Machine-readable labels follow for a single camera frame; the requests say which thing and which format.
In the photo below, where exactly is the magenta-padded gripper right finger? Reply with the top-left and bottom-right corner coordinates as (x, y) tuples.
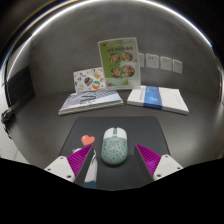
(134, 143), (184, 183)

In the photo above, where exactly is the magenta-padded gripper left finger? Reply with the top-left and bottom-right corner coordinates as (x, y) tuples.
(43, 143), (96, 187)

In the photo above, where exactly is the teal and white perforated mouse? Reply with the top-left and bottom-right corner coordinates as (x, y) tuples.
(100, 126), (129, 167)

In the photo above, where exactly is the black mouse pad with heart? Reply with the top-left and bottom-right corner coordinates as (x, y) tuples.
(59, 115), (170, 190)

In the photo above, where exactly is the white book with blue band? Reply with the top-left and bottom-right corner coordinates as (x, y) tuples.
(126, 85), (190, 116)

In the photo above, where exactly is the grey striped cover book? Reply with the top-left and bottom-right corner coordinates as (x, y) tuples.
(58, 88), (125, 116)

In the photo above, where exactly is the white sticker sheet card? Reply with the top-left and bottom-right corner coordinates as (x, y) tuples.
(73, 66), (107, 95)

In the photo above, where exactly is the green menu display stand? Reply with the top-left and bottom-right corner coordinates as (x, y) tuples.
(97, 36), (142, 91)

